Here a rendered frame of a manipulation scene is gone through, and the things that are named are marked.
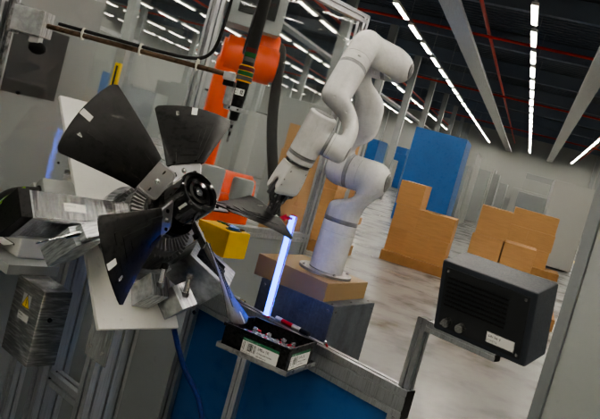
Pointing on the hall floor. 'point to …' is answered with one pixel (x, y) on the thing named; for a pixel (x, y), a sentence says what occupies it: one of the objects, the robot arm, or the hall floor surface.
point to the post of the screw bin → (236, 389)
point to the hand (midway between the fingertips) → (273, 206)
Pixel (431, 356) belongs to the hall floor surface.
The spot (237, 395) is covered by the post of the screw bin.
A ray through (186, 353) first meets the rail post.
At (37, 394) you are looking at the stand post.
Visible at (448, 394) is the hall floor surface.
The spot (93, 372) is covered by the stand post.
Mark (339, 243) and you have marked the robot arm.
